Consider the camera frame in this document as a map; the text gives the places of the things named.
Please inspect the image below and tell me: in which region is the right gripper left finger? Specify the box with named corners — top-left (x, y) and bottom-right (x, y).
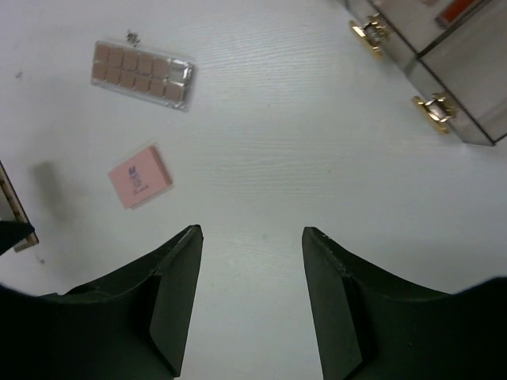
top-left (1, 225), bottom-right (204, 379)

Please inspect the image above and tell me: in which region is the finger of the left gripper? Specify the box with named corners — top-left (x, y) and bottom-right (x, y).
top-left (0, 221), bottom-right (34, 255)

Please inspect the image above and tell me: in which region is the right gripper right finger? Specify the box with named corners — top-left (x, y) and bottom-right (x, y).
top-left (302, 227), bottom-right (506, 379)

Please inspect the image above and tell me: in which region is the red lip gloss tube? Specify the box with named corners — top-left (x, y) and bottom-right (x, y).
top-left (434, 0), bottom-right (486, 30)

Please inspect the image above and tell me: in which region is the pink square compact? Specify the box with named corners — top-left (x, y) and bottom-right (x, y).
top-left (108, 145), bottom-right (173, 209)

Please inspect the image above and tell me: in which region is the brown eyeshadow palette clear case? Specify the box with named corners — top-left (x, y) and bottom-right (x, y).
top-left (90, 40), bottom-right (196, 111)

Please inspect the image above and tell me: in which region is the clear three-drawer organizer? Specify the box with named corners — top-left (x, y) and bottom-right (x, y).
top-left (342, 1), bottom-right (506, 146)

